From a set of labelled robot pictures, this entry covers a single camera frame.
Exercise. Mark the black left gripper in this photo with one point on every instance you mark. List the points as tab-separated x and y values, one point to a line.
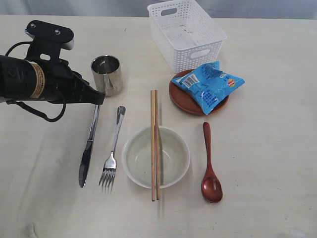
62	85

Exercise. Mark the shiny steel cup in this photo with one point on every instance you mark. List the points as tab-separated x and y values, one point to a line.
107	74

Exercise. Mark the brown wooden chopstick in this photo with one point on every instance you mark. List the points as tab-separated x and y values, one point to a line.
153	160

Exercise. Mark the silver metal utensil handle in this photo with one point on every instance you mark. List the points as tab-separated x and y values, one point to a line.
85	160

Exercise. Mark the silver metal fork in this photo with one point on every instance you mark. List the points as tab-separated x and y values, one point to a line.
110	165

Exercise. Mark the brown wooden plate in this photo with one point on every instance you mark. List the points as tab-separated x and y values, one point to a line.
185	102

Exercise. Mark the grey-green ceramic bowl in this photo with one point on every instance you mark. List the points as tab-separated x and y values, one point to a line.
136	157

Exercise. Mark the white woven plastic basket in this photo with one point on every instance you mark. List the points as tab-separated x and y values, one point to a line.
184	33

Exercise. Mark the blue chips snack bag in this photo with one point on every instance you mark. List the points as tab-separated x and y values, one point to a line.
208	85

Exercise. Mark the red-brown wooden spoon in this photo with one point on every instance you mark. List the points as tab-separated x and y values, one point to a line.
210	186

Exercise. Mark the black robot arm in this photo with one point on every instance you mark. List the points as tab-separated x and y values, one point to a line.
44	80

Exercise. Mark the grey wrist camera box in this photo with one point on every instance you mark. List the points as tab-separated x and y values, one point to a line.
48	39

